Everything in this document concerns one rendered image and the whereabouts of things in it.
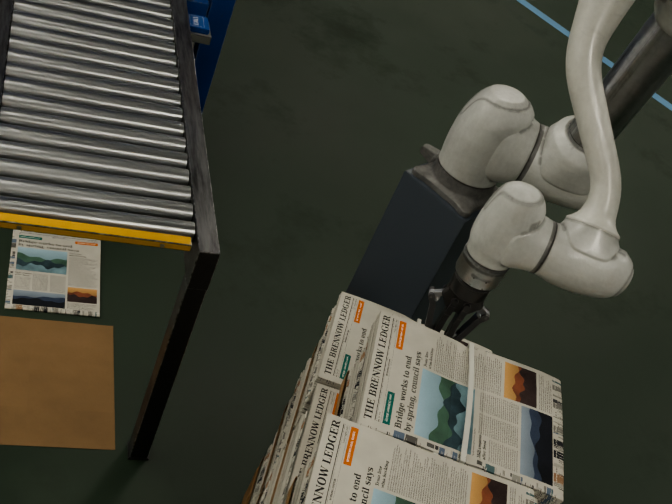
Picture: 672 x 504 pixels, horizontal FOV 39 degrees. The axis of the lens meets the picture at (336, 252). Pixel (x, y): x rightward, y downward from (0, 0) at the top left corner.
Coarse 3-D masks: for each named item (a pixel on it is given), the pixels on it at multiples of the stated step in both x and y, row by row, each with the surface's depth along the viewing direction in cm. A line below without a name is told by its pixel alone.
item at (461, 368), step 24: (456, 360) 174; (480, 360) 176; (456, 384) 170; (480, 384) 171; (456, 408) 165; (480, 408) 167; (456, 432) 161; (480, 432) 162; (456, 456) 157; (480, 456) 158
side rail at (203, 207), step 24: (192, 48) 274; (192, 72) 264; (192, 96) 256; (192, 120) 248; (192, 144) 240; (192, 168) 233; (192, 192) 226; (216, 240) 216; (192, 264) 216; (216, 264) 215; (192, 288) 219
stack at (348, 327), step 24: (336, 312) 208; (360, 312) 210; (336, 336) 202; (360, 336) 204; (312, 360) 225; (336, 360) 197; (312, 384) 197; (336, 384) 193; (288, 408) 234; (312, 408) 185; (288, 432) 209; (312, 432) 180; (288, 456) 192; (288, 480) 181
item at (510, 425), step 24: (504, 360) 178; (504, 384) 173; (528, 384) 175; (552, 384) 178; (504, 408) 169; (528, 408) 170; (552, 408) 173; (504, 432) 164; (528, 432) 166; (552, 432) 168; (504, 456) 160; (528, 456) 162; (552, 456) 164; (528, 480) 158; (552, 480) 160
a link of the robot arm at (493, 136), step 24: (480, 96) 213; (504, 96) 212; (456, 120) 218; (480, 120) 211; (504, 120) 210; (528, 120) 212; (456, 144) 217; (480, 144) 213; (504, 144) 212; (528, 144) 212; (456, 168) 219; (480, 168) 217; (504, 168) 215
